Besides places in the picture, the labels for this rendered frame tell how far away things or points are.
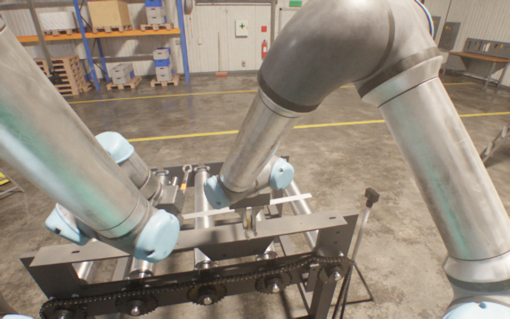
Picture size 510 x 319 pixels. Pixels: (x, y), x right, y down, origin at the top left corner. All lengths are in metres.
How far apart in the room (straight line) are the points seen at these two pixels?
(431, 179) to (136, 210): 0.39
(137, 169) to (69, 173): 0.25
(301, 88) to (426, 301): 2.37
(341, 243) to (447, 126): 0.97
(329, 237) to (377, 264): 1.44
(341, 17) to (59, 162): 0.31
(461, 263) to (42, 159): 0.49
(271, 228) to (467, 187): 0.76
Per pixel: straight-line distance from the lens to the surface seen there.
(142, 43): 9.97
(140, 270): 1.35
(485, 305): 0.40
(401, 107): 0.39
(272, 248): 1.32
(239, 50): 9.91
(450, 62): 12.37
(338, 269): 1.30
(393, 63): 0.37
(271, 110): 0.35
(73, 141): 0.29
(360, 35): 0.31
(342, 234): 1.24
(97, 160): 0.31
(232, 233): 1.02
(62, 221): 0.49
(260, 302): 2.21
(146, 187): 0.56
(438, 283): 2.74
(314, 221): 1.09
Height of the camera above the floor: 1.90
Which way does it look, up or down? 30 degrees down
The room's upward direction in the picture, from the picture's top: straight up
